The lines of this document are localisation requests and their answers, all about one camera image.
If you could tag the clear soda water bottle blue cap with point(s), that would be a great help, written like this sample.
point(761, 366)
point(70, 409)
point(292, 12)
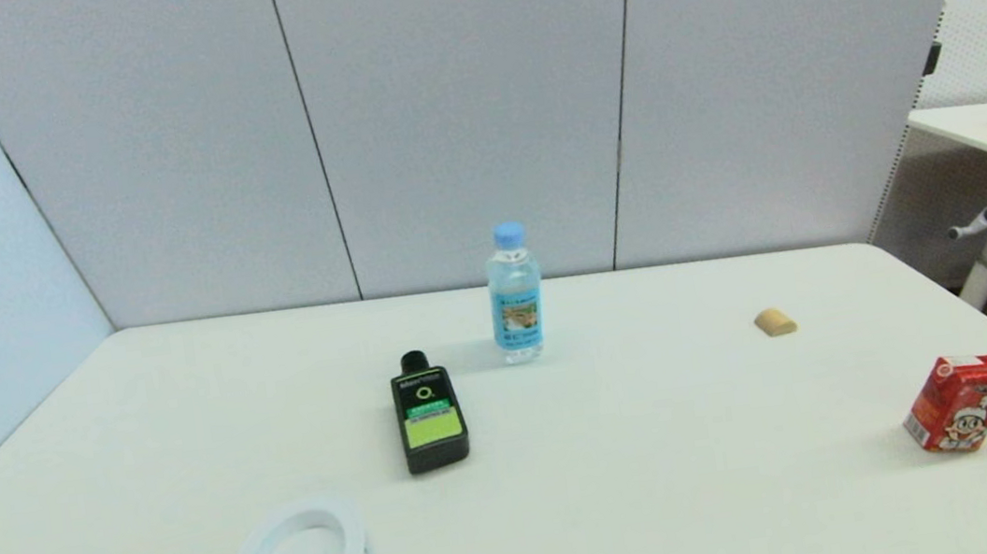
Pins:
point(517, 312)

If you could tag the black bottle with green label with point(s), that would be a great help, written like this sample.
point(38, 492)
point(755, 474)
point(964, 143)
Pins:
point(432, 426)

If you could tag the small beige wooden block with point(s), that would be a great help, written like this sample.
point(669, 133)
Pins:
point(776, 323)

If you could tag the red cartoon milk carton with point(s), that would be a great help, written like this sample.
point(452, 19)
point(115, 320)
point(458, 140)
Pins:
point(961, 403)

